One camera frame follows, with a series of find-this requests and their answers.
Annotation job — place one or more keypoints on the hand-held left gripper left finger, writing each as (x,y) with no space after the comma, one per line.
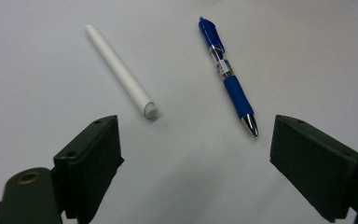
(87,168)

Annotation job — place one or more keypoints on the blue ballpoint pen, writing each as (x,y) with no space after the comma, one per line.
(234,90)

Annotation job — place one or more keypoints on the white stick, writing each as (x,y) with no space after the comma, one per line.
(121,70)

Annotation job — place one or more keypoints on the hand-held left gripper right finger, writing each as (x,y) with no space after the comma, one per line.
(310,168)

